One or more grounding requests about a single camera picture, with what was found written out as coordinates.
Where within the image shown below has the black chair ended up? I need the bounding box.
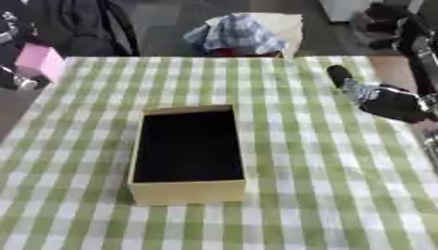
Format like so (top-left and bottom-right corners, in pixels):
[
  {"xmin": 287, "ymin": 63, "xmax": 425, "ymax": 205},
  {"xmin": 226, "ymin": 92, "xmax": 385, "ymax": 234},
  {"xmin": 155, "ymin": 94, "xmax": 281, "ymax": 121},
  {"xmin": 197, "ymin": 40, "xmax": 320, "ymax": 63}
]
[{"xmin": 32, "ymin": 0, "xmax": 143, "ymax": 58}]

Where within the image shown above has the blue white checked cloth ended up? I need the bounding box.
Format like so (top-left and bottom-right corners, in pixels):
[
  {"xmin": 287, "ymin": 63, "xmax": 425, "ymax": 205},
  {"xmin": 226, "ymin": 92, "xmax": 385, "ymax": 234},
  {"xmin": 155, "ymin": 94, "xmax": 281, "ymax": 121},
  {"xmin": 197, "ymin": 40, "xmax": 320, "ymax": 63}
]
[{"xmin": 181, "ymin": 13, "xmax": 291, "ymax": 56}]

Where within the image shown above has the white cabinet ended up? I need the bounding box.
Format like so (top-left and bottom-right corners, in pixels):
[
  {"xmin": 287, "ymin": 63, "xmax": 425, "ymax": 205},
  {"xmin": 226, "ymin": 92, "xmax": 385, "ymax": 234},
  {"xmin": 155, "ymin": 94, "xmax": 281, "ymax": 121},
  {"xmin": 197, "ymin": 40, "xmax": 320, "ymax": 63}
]
[{"xmin": 316, "ymin": 0, "xmax": 373, "ymax": 23}]

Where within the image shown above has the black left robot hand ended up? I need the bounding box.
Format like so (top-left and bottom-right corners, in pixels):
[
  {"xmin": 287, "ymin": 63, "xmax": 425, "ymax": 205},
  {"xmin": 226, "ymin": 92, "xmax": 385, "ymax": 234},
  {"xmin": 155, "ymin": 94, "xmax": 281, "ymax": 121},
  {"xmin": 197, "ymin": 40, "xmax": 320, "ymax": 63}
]
[{"xmin": 0, "ymin": 45, "xmax": 55, "ymax": 92}]

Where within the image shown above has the pink block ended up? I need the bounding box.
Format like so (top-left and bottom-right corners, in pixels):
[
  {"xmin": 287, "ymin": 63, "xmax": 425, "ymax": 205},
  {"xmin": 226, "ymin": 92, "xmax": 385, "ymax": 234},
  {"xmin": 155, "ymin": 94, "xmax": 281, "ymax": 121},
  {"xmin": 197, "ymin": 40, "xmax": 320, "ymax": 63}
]
[{"xmin": 14, "ymin": 43, "xmax": 68, "ymax": 84}]

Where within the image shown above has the tan cardboard box black inside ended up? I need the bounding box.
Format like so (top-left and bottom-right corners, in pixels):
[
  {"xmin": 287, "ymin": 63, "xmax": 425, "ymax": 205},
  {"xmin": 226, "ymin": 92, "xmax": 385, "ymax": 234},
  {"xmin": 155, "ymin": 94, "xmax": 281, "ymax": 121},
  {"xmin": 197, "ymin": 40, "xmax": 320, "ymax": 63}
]
[{"xmin": 124, "ymin": 104, "xmax": 248, "ymax": 207}]

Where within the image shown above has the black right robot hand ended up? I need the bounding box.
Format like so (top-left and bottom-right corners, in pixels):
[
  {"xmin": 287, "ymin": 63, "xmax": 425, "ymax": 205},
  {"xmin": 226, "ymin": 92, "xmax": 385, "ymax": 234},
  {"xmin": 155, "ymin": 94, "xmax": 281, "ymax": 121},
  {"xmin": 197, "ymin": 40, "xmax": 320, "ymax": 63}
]
[{"xmin": 325, "ymin": 63, "xmax": 438, "ymax": 125}]

